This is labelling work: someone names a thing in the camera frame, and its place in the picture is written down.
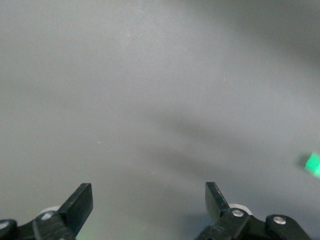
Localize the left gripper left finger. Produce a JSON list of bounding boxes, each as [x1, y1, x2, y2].
[[0, 182, 94, 240]]

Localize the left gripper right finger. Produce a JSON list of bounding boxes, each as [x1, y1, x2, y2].
[[194, 181, 313, 240]]

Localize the small green cube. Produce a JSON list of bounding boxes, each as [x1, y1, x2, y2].
[[303, 151, 320, 179]]

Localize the dark grey table mat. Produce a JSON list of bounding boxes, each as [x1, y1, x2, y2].
[[0, 0, 320, 240]]

